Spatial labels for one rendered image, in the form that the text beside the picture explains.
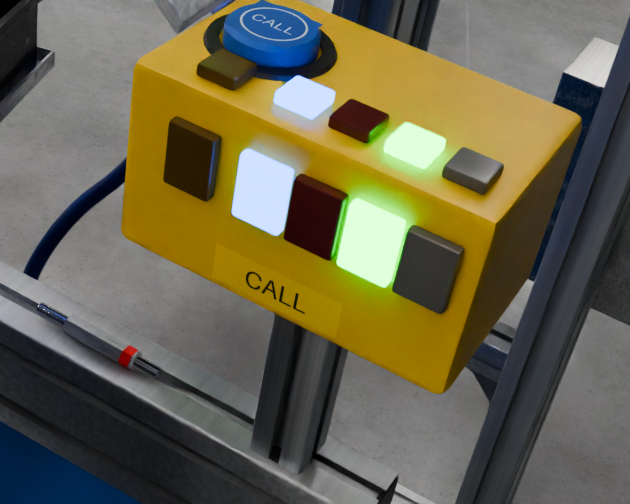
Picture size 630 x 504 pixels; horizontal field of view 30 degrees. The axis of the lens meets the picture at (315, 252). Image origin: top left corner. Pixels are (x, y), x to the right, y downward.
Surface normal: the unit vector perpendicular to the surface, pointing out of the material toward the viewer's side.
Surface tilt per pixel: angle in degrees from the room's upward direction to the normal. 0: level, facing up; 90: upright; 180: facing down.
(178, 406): 0
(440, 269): 90
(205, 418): 0
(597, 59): 0
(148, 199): 90
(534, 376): 90
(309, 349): 90
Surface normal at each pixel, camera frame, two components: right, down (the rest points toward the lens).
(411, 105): 0.16, -0.78
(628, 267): -0.48, 0.48
